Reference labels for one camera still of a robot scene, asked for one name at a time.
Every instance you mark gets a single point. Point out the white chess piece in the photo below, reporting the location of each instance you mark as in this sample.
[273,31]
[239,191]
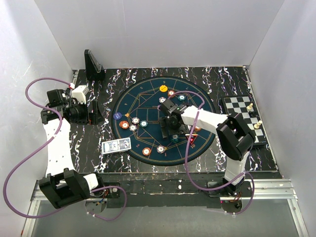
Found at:
[258,124]
[250,106]

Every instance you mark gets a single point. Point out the blue white chips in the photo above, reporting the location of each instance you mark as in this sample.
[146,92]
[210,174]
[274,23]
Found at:
[162,99]
[135,120]

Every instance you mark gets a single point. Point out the aluminium frame rail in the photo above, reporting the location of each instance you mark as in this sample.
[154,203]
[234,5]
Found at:
[272,212]

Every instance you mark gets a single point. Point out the blue white chip stack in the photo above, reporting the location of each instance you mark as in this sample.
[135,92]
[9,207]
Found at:
[160,149]

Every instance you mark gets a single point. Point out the red black triangle marker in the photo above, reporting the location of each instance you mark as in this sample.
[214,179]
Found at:
[191,138]

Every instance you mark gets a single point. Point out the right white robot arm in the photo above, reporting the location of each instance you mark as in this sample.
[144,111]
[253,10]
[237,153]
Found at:
[236,138]

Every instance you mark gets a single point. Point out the black card shoe stand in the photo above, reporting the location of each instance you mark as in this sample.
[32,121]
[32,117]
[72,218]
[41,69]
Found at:
[94,70]

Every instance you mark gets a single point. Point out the black chess piece upper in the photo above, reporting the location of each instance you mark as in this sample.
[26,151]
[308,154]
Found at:
[253,114]

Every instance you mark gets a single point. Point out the red yellow chip stack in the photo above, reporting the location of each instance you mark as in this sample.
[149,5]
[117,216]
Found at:
[146,151]

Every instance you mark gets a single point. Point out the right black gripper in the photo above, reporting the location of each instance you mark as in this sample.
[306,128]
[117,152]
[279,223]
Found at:
[164,122]

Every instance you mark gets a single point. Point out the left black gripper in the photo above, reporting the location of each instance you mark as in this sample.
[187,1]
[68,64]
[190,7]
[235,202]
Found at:
[94,118]

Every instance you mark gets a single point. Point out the green poker chip stack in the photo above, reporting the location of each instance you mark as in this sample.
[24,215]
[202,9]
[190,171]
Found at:
[174,138]

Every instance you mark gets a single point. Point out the round blue poker mat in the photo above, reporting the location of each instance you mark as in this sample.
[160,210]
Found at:
[141,100]

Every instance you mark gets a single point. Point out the purple small blind button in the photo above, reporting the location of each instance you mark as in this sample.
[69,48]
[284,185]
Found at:
[117,115]

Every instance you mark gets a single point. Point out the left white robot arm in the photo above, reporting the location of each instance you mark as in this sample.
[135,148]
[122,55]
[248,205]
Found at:
[62,185]

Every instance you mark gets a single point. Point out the yellow round dealer button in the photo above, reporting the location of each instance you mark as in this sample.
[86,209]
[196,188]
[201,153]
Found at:
[163,88]

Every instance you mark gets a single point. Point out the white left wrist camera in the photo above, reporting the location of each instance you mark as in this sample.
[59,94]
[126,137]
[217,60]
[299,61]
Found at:
[80,93]

